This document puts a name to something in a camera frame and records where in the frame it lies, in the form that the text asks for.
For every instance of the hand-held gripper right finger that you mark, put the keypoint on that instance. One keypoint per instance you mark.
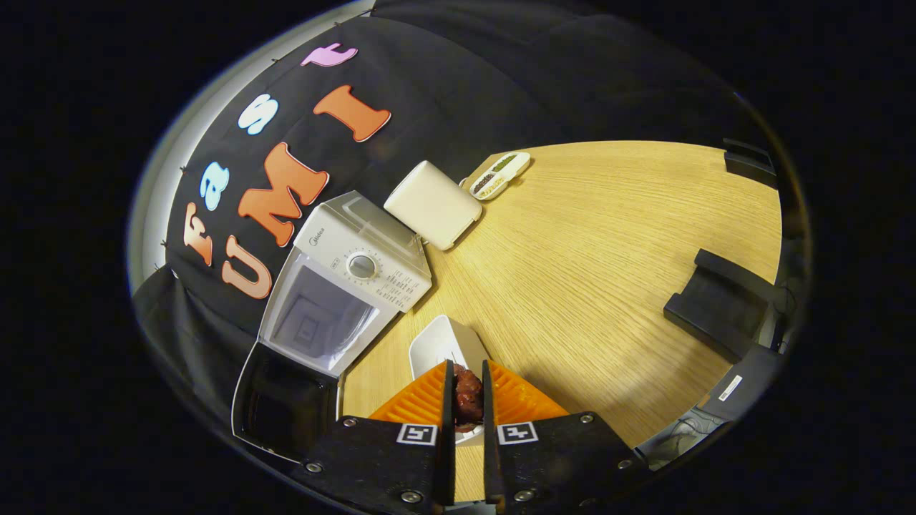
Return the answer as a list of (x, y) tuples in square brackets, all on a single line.
[(487, 408)]

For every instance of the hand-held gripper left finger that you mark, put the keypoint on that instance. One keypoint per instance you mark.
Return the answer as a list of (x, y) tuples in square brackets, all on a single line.
[(450, 408)]

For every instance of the red meat slice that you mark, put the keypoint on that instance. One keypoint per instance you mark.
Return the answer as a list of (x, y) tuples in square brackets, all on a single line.
[(468, 397)]

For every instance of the white microwave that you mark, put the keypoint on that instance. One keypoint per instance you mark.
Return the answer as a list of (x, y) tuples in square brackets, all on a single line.
[(372, 275)]

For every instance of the white rectangular dish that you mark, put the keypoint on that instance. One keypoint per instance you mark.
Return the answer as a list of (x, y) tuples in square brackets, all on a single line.
[(444, 343)]

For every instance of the white toaster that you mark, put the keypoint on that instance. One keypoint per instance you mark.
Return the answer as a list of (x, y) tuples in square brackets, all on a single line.
[(433, 204)]

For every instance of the white divided dish with beans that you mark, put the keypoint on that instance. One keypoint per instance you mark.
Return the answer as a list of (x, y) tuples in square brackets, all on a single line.
[(501, 175)]

